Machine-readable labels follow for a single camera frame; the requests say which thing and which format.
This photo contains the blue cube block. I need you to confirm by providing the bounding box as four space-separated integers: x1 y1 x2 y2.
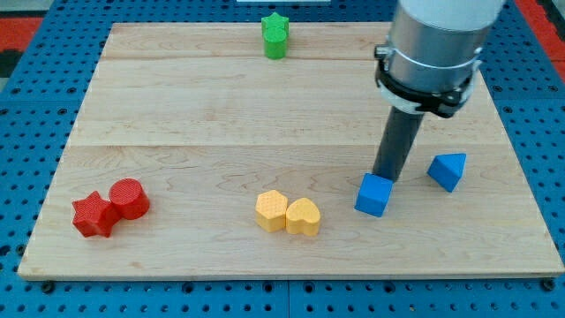
354 173 394 217

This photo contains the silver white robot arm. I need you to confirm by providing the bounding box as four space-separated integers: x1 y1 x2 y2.
374 0 505 118

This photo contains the yellow hexagon block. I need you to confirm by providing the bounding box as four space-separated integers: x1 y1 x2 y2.
255 190 288 232

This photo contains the yellow heart block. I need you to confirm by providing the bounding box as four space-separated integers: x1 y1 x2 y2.
286 198 321 236

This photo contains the light wooden board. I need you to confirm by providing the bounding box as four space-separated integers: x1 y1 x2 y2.
18 23 564 281

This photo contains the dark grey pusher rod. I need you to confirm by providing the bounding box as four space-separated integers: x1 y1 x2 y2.
372 107 424 182

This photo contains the green cylinder block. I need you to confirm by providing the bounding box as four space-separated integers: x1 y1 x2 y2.
263 28 288 59

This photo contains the green star block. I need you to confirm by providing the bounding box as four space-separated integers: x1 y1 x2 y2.
260 11 290 34

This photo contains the red cylinder block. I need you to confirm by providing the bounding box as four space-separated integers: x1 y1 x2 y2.
109 178 150 220

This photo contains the blue triangular prism block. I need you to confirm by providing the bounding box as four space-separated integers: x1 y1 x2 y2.
427 153 467 193

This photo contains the red star block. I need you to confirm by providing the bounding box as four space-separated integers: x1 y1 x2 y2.
72 191 122 238

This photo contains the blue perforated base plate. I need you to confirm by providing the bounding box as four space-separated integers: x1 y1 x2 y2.
1 0 564 317

